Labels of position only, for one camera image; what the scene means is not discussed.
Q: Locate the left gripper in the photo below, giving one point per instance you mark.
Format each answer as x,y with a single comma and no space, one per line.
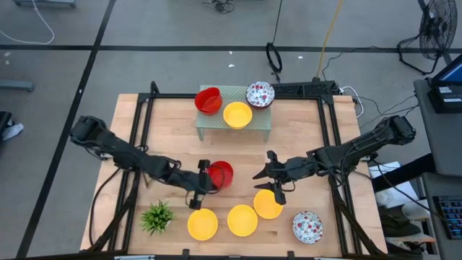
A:
196,182

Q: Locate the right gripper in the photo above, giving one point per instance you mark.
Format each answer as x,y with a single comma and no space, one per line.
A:
292,169

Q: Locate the yellow plastic bowl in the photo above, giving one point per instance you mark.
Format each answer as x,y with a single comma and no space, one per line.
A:
265,207
202,224
242,220
237,115

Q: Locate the red plastic bowl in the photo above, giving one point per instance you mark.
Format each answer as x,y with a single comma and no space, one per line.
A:
223,175
198,96
212,103

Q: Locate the red bowl with floral interior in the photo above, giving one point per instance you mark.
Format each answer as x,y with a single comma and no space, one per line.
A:
260,94
307,227

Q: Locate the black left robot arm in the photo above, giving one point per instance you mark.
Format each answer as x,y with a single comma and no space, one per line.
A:
119,151

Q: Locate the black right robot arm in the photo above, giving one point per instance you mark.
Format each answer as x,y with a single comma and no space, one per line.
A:
361,144

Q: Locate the green plant in white pot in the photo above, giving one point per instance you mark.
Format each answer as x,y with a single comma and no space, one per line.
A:
157,217

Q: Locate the pale green perforated metal shelf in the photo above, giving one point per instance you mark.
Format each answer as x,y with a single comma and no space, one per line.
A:
260,122

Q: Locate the grey desk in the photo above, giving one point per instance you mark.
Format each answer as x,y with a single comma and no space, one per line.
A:
429,231
447,144

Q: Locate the black backlit keyboard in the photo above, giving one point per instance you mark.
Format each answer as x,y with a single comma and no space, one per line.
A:
451,216

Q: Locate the black desktop device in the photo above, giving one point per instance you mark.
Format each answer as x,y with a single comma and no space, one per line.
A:
445,101

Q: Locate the white shoe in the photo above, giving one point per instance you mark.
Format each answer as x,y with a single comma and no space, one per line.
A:
12,131

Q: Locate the grey furniture foot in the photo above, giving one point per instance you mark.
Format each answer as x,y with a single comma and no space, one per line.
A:
43,3
16,86

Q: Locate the computer monitor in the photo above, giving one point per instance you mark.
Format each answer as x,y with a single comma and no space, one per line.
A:
453,74

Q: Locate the black floor fan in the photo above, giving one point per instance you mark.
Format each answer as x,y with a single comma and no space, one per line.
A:
438,29

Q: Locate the black frame clamp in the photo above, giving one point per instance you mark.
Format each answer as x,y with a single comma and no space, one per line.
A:
290,255
186,253

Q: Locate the black aluminium table frame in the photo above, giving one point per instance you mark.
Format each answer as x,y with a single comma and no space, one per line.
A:
166,96

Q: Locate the silver frame bracket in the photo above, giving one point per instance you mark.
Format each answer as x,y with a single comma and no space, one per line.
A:
135,258

